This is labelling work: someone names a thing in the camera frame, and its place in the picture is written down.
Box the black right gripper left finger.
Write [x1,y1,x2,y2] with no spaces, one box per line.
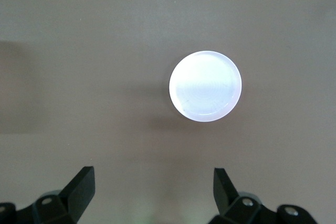
[0,166,96,224]

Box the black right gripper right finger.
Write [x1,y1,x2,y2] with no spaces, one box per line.
[209,167,319,224]

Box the pale pink round plate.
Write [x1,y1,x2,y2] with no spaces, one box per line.
[169,50,243,123]

